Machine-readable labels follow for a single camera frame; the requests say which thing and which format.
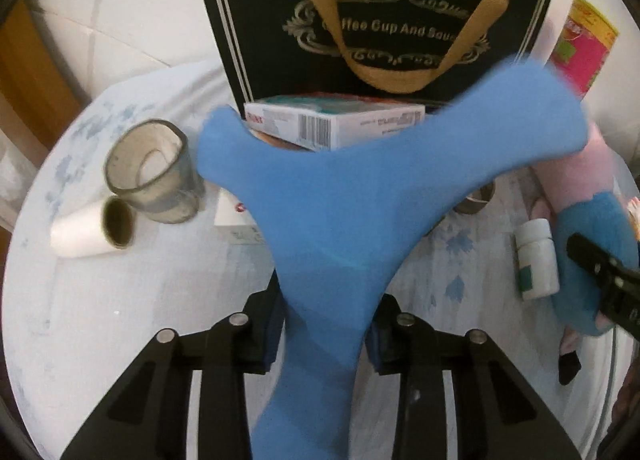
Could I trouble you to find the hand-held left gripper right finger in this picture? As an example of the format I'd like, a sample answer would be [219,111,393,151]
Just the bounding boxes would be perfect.
[365,292,583,460]

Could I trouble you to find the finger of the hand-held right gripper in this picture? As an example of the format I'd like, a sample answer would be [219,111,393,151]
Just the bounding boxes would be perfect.
[566,232,640,341]

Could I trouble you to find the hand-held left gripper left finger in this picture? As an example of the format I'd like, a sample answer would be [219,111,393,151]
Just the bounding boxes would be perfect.
[60,270,288,460]

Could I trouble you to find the pig plush blue dress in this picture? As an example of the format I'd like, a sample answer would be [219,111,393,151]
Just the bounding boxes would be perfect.
[530,122,640,386]

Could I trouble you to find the white plastic bottle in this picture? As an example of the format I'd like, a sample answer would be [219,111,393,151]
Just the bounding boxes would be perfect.
[515,218,561,302]

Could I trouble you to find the blue cloth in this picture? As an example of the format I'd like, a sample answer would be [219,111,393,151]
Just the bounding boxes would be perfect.
[197,57,591,460]

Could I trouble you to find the white flat box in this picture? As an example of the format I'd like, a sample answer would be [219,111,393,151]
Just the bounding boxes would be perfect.
[214,187,266,245]

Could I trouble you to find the grey glass cup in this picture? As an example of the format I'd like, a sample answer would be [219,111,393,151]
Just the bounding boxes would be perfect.
[104,119,205,225]

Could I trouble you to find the white medicine box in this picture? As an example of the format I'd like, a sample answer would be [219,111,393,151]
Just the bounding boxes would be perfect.
[243,92,427,151]

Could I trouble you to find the white paper roll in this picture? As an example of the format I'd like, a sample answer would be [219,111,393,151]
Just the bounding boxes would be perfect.
[50,196,137,259]

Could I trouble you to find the pink snack canister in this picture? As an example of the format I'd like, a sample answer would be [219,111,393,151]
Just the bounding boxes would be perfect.
[547,0,620,101]

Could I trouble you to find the brown wooden furniture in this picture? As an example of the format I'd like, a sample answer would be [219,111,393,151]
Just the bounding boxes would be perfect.
[0,0,83,231]

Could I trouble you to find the white sofa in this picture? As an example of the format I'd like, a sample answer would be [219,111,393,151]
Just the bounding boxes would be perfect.
[30,0,640,106]

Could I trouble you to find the black gift bag gold handles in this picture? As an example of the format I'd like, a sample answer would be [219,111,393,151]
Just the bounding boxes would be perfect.
[190,0,555,113]

